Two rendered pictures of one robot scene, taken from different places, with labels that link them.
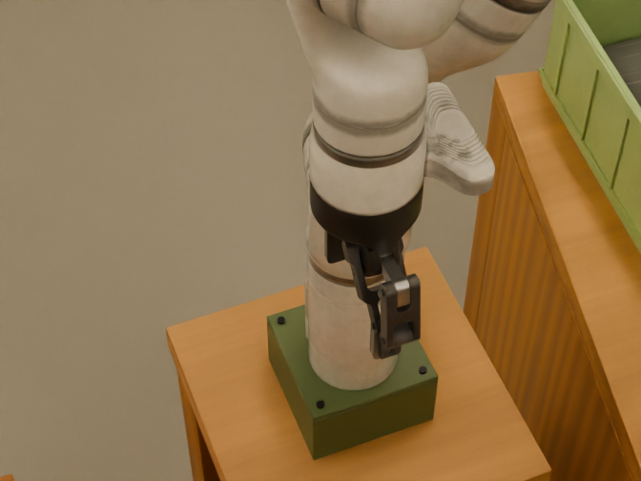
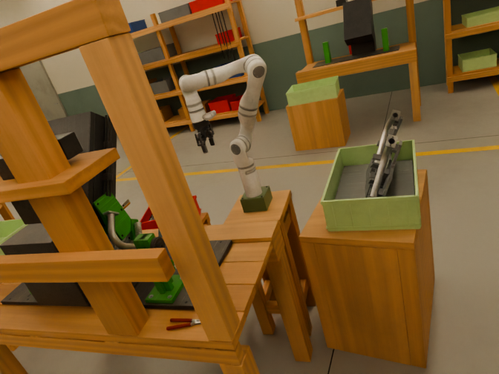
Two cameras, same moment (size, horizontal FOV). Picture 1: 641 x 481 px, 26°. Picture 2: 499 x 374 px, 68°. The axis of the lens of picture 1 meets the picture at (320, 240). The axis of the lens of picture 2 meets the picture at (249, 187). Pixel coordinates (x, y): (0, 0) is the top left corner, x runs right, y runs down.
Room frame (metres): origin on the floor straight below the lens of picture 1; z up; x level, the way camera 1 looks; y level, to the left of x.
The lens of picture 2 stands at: (-0.52, -1.32, 1.82)
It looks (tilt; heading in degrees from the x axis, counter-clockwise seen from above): 25 degrees down; 45
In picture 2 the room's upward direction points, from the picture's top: 17 degrees counter-clockwise
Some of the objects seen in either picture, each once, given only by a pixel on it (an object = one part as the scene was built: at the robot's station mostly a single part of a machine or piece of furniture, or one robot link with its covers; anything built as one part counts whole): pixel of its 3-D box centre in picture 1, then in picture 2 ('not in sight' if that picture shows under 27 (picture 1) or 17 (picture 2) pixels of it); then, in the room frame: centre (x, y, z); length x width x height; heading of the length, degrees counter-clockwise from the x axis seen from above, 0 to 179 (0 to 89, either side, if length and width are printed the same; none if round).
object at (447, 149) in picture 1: (395, 132); (200, 113); (0.61, -0.05, 1.47); 0.11 x 0.09 x 0.06; 110
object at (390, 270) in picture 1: (390, 274); not in sight; (0.56, -0.05, 1.39); 0.05 x 0.02 x 0.02; 20
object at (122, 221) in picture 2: not in sight; (109, 215); (0.14, 0.24, 1.17); 0.13 x 0.12 x 0.20; 110
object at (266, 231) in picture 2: not in sight; (149, 247); (0.32, 0.39, 0.82); 1.50 x 0.14 x 0.15; 110
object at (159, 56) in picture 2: not in sight; (179, 73); (4.36, 4.42, 1.10); 3.01 x 0.55 x 2.20; 105
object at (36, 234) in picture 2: not in sight; (59, 262); (-0.11, 0.34, 1.07); 0.30 x 0.18 x 0.34; 110
